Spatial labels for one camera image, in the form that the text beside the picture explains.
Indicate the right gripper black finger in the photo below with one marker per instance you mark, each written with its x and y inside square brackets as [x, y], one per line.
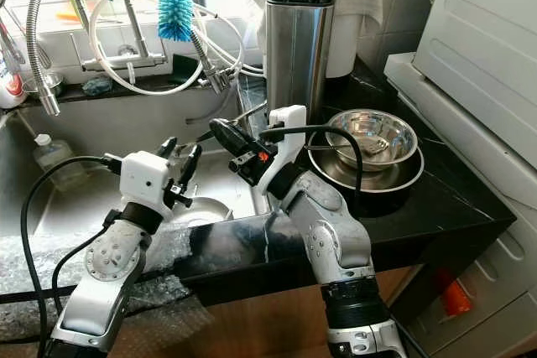
[232, 143]
[228, 128]

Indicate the deep stainless steel bowl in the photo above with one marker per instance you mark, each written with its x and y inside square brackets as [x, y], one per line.
[384, 132]

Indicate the large stainless steel plate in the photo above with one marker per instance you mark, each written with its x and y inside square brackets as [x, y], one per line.
[396, 180]

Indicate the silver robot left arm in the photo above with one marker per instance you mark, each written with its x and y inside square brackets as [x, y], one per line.
[113, 259]

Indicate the thin steel rod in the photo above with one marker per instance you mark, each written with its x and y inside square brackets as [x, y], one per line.
[247, 111]

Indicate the small stainless steel bowl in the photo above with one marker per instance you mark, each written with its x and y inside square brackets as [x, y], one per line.
[205, 211]

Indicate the clear bubble wrap sheet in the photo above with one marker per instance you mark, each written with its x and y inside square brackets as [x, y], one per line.
[176, 241]

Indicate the stainless steel sink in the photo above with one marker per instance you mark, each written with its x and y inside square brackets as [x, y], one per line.
[117, 127]

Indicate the blue green scouring pad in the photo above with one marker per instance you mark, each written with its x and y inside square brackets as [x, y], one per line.
[97, 87]

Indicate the stainless steel knife block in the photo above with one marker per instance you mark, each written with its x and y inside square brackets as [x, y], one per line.
[302, 56]

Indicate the clear plastic bottle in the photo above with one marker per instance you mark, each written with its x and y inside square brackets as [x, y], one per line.
[56, 161]

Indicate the chrome sink faucet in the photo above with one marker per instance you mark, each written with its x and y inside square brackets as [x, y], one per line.
[132, 27]

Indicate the small steel cup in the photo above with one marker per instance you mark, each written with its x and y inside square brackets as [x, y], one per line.
[50, 85]

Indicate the white cylindrical container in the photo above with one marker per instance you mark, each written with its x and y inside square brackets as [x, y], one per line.
[346, 48]

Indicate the wooden cabinet front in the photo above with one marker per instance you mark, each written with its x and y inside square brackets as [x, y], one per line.
[260, 324]

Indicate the white red-capped soap bottle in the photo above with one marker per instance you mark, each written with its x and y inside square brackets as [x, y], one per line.
[13, 85]

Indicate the flexible steel spring faucet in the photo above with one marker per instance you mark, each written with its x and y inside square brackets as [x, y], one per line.
[33, 39]

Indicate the orange plastic object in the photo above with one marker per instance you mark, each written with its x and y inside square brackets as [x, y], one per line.
[456, 295]

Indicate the white washing machine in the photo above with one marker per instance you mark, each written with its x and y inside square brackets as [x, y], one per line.
[478, 39]

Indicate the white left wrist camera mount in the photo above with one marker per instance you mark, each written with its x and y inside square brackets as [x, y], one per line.
[147, 178]

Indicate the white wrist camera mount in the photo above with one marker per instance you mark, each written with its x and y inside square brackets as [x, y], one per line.
[147, 178]
[287, 132]

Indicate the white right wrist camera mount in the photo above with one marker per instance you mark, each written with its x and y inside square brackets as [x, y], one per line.
[287, 132]

